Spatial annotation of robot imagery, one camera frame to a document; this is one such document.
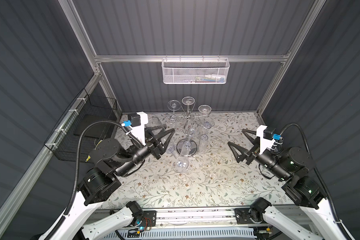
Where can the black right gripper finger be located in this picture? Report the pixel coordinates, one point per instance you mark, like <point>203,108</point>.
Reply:
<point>250,135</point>
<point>238,152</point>

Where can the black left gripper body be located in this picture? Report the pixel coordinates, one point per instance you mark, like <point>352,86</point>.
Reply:
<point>153,148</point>

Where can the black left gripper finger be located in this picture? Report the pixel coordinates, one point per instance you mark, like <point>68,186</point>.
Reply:
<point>166,137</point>
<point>156,129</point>

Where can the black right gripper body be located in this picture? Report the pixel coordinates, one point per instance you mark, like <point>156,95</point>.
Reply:
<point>253,153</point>

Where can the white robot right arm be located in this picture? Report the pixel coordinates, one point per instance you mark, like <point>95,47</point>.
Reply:
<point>302,183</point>

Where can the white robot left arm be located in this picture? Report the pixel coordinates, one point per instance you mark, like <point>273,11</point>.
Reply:
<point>112,162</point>

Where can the chrome wine glass rack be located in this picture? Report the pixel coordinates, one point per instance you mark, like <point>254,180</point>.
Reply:
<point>196,122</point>

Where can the items in white basket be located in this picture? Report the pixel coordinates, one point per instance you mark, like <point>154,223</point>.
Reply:
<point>206,79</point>

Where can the yellow black tool in basket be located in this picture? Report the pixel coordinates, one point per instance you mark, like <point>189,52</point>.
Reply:
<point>95,148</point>

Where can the white ventilated cover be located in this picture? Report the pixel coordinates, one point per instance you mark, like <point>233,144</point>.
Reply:
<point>225,233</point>

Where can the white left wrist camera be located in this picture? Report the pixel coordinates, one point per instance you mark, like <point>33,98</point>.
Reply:
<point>136,125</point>

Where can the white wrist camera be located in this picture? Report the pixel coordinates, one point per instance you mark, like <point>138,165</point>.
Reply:
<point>269,140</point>
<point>136,125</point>

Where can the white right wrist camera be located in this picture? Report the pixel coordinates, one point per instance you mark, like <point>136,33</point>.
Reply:
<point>269,140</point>

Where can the white wire mesh basket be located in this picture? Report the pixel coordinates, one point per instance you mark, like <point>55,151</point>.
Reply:
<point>176,70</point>

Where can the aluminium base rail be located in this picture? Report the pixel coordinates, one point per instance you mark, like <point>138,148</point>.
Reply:
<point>207,216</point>

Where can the black wire basket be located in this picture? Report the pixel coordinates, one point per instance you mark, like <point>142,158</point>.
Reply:
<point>88,109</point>

